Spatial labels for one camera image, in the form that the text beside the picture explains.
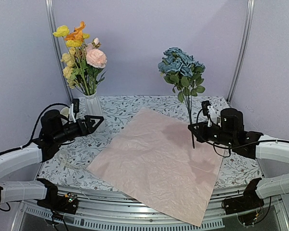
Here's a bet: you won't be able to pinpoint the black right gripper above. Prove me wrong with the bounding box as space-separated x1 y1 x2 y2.
189 121 236 148

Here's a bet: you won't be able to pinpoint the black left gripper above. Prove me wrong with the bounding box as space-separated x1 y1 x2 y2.
53 115 105 145

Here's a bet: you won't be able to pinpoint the cream printed ribbon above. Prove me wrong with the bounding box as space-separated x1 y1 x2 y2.
58 154 89 170

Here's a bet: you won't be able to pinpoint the pale yellow rose bunch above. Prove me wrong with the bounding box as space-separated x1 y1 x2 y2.
61 47 86 94

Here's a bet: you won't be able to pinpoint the pink wrapping paper sheet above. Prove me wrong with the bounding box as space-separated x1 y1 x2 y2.
87 108 222 226

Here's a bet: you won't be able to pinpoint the peach peony flower stem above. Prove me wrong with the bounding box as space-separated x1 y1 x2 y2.
86 37 107 95

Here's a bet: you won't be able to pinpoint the blue flower bunch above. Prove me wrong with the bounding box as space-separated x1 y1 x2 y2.
158 47 206 149

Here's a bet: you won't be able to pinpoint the orange poppy flower stem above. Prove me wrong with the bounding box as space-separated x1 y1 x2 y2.
65 21 90 95

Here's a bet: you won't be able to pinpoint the yellow poppy flower stem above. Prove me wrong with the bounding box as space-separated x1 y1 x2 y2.
53 25 91 95

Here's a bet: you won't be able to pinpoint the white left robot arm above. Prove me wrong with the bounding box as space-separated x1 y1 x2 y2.
0 109 104 214

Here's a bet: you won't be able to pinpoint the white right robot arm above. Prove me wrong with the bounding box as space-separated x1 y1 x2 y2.
188 107 289 210

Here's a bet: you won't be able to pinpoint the white ribbed ceramic vase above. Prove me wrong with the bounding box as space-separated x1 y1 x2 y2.
84 93 104 116

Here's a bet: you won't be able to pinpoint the cream ceramic mug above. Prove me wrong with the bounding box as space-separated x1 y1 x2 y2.
60 107 69 118

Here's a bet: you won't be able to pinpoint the floral patterned tablecloth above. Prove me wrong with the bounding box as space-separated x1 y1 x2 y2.
37 96 262 192

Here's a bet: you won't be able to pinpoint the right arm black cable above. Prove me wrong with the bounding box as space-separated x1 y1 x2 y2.
196 108 289 158

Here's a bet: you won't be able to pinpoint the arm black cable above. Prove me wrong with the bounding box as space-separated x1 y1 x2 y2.
196 108 289 158
0 103 70 159

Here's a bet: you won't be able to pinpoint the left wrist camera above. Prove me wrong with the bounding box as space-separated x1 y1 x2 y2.
69 98 79 123

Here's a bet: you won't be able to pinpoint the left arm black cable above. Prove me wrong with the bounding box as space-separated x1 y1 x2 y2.
0 103 70 159

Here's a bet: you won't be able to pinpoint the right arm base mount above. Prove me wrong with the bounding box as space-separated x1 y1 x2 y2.
222 178 264 215

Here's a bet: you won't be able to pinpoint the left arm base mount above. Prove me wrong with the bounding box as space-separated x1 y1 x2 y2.
37 178 79 215

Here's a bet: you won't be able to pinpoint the right aluminium frame post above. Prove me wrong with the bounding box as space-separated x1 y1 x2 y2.
226 0 255 104

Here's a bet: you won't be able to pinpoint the aluminium frame post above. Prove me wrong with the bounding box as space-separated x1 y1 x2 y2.
226 0 255 104
45 0 73 103

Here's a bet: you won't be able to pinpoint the aluminium front rail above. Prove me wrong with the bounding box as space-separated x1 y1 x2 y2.
11 186 289 231

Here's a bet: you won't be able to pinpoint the left aluminium frame post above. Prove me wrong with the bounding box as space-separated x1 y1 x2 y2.
45 0 73 103

